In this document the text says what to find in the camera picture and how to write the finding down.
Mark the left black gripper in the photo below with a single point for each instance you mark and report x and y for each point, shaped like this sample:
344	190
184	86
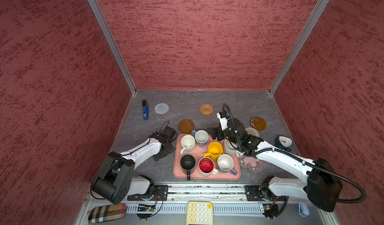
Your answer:
170	148

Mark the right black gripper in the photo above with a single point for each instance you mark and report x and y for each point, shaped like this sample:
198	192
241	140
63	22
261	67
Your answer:
215	130

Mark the woven tan round coaster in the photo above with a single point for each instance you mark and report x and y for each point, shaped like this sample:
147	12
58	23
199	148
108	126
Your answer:
206	109

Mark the grey round coaster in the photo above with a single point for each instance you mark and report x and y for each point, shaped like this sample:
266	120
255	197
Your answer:
161	109

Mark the glossy amber round coaster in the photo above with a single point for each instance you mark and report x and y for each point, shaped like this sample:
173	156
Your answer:
258	123

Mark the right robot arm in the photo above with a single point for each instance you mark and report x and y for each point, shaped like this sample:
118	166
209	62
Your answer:
312	179

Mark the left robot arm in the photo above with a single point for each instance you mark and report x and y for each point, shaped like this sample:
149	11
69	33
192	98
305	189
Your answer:
115	179

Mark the dark brown round coaster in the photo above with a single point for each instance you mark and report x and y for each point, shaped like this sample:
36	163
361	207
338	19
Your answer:
186	126

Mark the cream lace round coaster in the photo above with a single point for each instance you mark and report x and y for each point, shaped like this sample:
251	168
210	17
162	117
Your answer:
252	132

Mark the pink flower coaster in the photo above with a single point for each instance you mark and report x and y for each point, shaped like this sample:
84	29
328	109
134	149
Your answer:
254	164

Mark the light blue patterned mug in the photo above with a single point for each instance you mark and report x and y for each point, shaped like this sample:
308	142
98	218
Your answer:
201	137

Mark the yellow mug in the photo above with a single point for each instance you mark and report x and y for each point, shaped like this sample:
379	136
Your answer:
215	149

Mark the white mug back left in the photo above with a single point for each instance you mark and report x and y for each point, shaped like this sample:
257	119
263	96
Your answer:
187	143

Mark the white mug back right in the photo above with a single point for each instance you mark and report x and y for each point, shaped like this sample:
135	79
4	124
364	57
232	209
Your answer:
231	149

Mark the black mug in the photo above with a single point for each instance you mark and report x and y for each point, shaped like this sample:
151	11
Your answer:
188	165

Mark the pink plastic tray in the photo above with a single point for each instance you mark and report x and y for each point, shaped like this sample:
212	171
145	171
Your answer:
198	153

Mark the red interior white mug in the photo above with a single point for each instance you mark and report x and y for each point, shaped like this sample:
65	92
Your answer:
207	167

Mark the blue lighter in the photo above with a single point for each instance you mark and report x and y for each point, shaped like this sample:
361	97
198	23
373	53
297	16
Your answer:
145	110

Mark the small green alarm clock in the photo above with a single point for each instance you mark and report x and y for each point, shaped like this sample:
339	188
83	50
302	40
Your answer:
284	143

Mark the yellow calculator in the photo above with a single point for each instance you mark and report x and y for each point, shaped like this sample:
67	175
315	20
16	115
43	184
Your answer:
199	213

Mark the plaid glasses case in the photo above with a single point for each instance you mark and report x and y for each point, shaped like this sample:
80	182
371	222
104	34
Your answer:
107	213

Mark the light blue small device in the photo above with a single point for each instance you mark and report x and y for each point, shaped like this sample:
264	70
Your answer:
303	209

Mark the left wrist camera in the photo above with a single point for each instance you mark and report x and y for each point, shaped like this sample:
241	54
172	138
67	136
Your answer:
170	134

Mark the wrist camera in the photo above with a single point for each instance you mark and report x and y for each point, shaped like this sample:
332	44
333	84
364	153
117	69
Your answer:
224	117
170	134

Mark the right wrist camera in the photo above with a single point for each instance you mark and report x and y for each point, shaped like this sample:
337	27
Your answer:
224	117

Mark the white mug purple handle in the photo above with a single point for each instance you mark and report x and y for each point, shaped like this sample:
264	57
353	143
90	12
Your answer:
226	164

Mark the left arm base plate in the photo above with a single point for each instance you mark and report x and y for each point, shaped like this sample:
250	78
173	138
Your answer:
159	191

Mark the aluminium front rail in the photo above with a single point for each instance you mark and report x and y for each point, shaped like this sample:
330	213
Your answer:
204	192

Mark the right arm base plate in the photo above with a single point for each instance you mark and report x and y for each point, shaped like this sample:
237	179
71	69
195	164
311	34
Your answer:
253	193

